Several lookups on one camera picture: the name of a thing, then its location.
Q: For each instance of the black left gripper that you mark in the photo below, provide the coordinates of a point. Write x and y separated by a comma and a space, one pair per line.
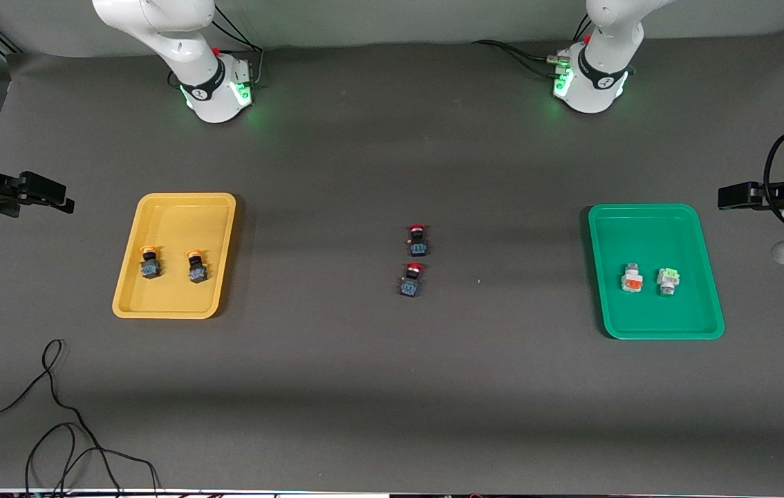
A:
771, 193

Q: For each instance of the white button green block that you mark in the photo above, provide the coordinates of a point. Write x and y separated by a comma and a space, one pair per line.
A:
668, 279

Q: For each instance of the white button orange block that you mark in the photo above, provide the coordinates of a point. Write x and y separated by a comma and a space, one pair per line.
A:
632, 282

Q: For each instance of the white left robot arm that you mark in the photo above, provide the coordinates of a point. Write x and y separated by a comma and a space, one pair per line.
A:
599, 76

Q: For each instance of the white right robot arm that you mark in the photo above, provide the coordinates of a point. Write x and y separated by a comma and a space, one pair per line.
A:
184, 41

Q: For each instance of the yellow plastic tray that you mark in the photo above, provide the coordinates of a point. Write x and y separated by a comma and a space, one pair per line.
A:
178, 221

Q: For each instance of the green plastic tray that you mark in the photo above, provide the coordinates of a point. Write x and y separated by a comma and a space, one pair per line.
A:
655, 315

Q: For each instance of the red mushroom pushbutton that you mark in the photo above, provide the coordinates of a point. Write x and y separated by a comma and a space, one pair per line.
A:
418, 245
411, 285

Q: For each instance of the dark grey table mat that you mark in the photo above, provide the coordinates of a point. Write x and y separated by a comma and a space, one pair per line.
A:
392, 387

